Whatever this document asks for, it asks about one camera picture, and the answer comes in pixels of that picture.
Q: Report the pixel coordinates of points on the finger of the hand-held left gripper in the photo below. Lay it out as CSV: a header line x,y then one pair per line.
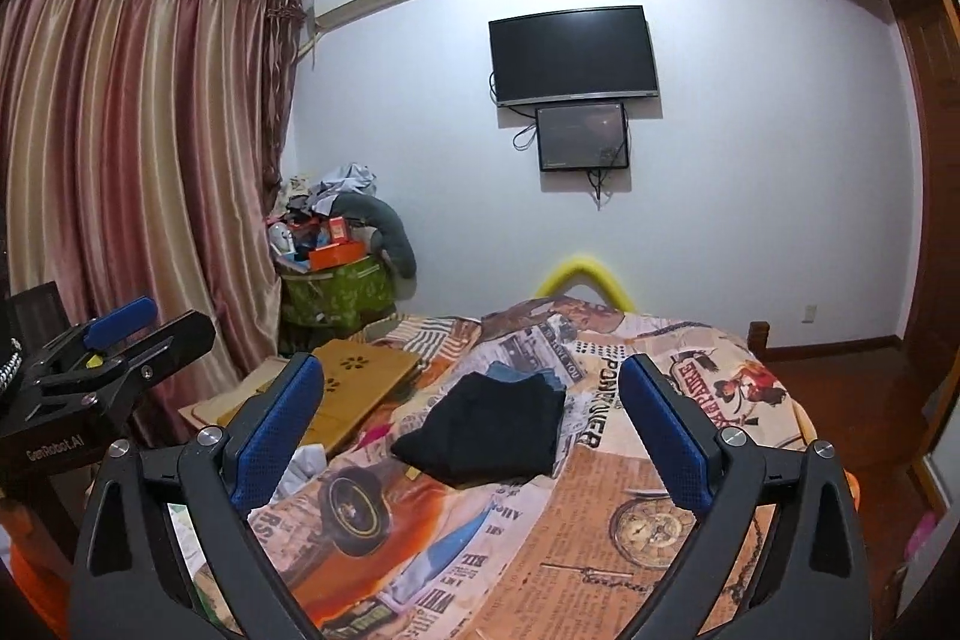
x,y
120,317
172,340

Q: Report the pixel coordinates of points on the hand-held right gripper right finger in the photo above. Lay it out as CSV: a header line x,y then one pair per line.
x,y
667,437

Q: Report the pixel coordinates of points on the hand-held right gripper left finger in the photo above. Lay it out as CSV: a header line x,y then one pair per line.
x,y
274,437

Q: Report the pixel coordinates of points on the black pants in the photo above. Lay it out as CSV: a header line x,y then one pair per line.
x,y
480,430

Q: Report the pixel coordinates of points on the white crumpled cloth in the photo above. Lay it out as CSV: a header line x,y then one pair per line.
x,y
304,467

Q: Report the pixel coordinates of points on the tan wooden lap board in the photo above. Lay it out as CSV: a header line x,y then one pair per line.
x,y
360,377

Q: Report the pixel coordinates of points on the printed bedsheet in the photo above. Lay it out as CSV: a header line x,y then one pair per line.
x,y
600,535

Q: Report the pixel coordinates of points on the orange plastic stool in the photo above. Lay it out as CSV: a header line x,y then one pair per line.
x,y
30,580

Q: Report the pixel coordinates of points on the green storage box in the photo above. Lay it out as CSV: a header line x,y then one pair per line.
x,y
337,295

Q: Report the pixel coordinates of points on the striped satin curtain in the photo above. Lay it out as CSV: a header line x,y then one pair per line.
x,y
150,160

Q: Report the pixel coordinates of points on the blue jeans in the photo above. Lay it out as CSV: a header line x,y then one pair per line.
x,y
504,375

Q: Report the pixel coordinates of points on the orange box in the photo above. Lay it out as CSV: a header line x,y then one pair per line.
x,y
337,255

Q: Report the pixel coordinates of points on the yellow foam tube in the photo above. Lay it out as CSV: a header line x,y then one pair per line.
x,y
581,263

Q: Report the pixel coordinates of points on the red box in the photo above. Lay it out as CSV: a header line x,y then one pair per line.
x,y
337,230

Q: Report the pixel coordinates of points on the grey plush pillow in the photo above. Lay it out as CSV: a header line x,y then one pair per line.
x,y
394,235

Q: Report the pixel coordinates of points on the pile of clothes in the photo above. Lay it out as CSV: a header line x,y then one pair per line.
x,y
349,179

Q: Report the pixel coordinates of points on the small black monitor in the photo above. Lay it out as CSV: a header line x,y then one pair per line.
x,y
581,134

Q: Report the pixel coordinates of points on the brown wooden door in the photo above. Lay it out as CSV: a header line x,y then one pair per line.
x,y
930,160

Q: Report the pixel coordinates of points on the wooden bed post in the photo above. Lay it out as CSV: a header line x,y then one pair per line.
x,y
759,340

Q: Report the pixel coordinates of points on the black wall television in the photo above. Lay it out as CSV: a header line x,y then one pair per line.
x,y
574,51

